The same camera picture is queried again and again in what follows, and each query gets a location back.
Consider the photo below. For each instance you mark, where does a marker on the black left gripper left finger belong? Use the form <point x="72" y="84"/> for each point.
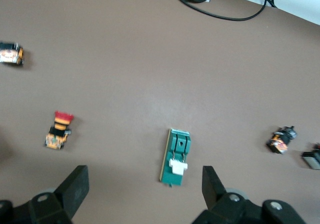
<point x="67" y="196"/>

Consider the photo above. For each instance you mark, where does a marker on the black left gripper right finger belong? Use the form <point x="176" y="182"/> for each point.
<point x="220" y="204"/>

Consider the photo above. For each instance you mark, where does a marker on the red emergency stop orange block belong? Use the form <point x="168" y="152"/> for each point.
<point x="58" y="136"/>

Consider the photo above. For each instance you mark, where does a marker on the black push button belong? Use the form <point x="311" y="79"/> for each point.
<point x="312" y="159"/>

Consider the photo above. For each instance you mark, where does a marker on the orange contact block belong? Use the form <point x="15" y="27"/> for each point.
<point x="11" y="55"/>

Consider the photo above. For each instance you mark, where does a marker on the black selector switch orange block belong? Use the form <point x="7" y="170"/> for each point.
<point x="280" y="141"/>

